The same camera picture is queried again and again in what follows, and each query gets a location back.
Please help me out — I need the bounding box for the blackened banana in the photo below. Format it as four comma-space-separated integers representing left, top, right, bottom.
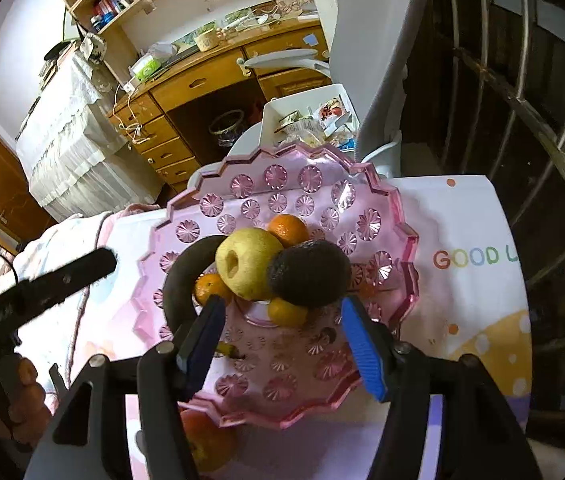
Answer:
162, 235, 227, 350

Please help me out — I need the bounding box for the dark avocado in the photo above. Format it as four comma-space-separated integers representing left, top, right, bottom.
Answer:
267, 240, 352, 310

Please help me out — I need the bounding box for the left hand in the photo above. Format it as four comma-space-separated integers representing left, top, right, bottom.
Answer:
0, 356, 51, 448

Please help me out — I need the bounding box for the left orange in bowl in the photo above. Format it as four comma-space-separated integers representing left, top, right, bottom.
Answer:
194, 273, 234, 307

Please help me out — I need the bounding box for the pink glass fruit bowl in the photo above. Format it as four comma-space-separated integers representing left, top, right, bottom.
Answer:
132, 144, 419, 429

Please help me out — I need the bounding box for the large red yellow apple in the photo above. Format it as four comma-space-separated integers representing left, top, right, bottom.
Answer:
180, 410, 239, 474

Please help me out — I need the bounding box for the right small orange in bowl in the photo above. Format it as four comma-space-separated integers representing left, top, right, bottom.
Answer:
267, 297, 308, 328

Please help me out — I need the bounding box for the yellow apple in bowl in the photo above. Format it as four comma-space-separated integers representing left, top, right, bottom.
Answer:
215, 228, 283, 301

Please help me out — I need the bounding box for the white lace covered cabinet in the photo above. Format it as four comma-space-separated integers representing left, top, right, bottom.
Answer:
17, 51, 163, 222

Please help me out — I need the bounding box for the black waste bin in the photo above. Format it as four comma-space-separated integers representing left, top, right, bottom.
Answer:
209, 110, 244, 148

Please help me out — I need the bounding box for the wooden desk with drawers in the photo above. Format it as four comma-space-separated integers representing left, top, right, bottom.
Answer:
109, 18, 330, 192

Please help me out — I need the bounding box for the white storage tray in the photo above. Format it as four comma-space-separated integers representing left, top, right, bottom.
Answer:
260, 84, 359, 152

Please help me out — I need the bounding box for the grey office chair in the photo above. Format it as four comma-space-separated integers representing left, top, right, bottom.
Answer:
227, 0, 439, 181

